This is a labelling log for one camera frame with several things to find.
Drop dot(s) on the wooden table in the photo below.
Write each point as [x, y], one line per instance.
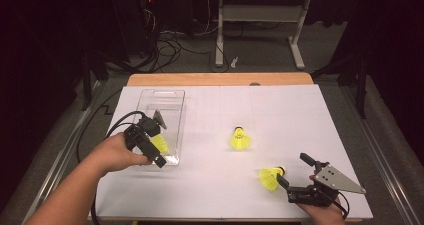
[216, 79]

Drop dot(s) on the person's left hand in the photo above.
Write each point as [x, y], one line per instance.
[113, 155]

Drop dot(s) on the silver metal floor rail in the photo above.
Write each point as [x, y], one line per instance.
[380, 165]
[56, 165]

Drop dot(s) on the clear plastic tray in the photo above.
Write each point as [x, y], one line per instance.
[171, 101]

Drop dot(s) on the white metal desk frame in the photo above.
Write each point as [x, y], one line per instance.
[263, 13]

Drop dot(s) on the person's right hand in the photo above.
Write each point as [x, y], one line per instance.
[328, 216]

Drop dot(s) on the black metal stand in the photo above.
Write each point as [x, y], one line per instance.
[87, 81]
[361, 88]

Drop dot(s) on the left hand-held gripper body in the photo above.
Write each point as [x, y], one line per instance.
[146, 126]

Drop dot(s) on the yellow shuttlecock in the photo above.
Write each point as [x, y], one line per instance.
[268, 179]
[240, 141]
[161, 143]

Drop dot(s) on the black computer tower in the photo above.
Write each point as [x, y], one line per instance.
[136, 25]

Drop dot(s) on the white table cover sheet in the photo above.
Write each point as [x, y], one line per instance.
[283, 118]

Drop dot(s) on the small white plastic piece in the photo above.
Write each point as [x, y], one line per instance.
[234, 62]

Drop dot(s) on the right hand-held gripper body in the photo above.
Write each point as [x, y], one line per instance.
[336, 180]

